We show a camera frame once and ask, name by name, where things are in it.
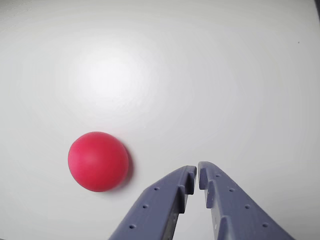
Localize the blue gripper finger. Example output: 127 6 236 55
197 161 298 240
107 165 198 240

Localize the red ball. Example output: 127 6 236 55
67 131 130 193

